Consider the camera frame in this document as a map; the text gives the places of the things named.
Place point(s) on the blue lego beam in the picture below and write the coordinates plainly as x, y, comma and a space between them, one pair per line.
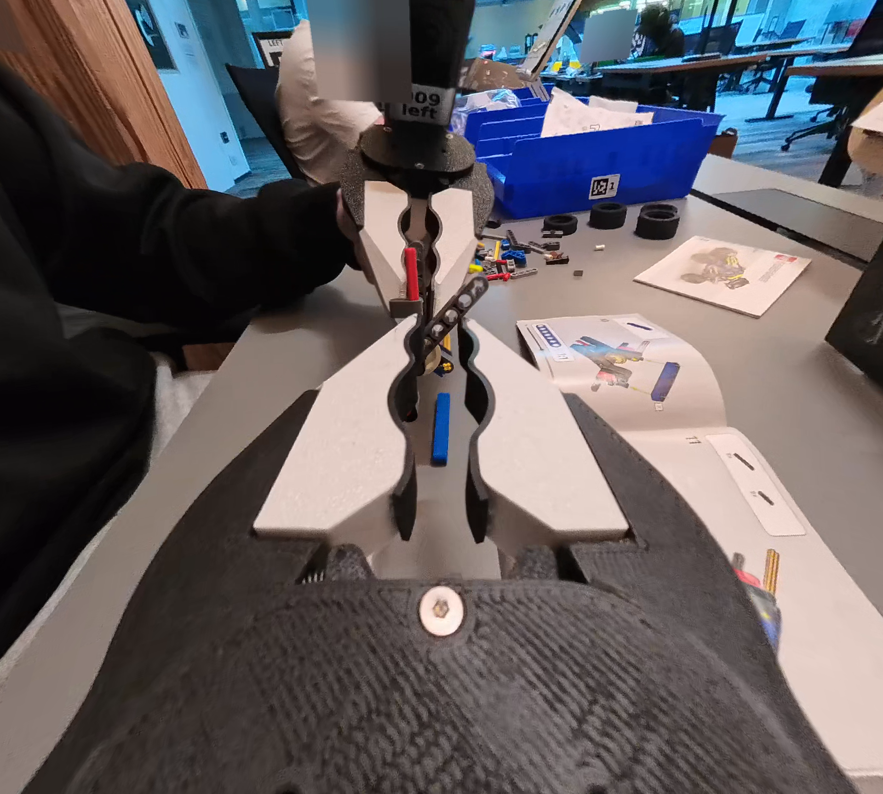
441, 428

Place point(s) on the pile of loose lego pieces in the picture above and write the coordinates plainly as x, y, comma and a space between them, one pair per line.
514, 256

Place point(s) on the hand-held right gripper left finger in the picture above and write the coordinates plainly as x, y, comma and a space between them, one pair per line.
324, 463

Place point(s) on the clear plastic bags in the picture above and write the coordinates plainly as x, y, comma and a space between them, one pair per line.
483, 101

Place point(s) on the cardboard box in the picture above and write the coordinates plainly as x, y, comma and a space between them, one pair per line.
870, 139

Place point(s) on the dark wall poster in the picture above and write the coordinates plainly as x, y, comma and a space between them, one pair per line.
141, 15

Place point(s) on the white paper sheet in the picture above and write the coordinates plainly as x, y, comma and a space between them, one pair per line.
586, 115

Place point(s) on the long wooden desk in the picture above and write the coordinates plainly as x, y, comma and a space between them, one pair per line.
690, 64

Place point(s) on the black office chair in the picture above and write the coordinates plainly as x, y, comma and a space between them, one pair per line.
810, 118

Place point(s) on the wooden door frame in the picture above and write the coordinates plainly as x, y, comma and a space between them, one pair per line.
69, 15

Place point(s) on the open lego instruction booklet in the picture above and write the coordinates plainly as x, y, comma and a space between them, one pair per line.
690, 408

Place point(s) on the closed lego booklet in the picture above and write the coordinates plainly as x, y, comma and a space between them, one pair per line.
745, 287

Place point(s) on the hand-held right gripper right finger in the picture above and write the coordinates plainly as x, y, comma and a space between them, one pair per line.
545, 463

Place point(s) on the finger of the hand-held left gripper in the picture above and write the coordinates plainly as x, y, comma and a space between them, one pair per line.
456, 228
381, 228

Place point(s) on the wooden desk black legs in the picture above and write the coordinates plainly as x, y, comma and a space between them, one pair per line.
841, 71

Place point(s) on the blue plastic bin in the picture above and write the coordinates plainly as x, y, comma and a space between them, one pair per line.
552, 166

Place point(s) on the person's arm in black sleeve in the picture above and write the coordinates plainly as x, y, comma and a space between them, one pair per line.
55, 428

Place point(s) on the person's left forearm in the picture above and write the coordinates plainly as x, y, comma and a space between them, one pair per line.
241, 242

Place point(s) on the black box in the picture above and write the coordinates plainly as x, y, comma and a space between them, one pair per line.
862, 325

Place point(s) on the black rubber lego tyre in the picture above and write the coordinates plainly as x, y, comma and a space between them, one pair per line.
608, 215
560, 224
657, 223

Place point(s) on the grey technic gear assembly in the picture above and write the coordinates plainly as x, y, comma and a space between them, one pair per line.
455, 311

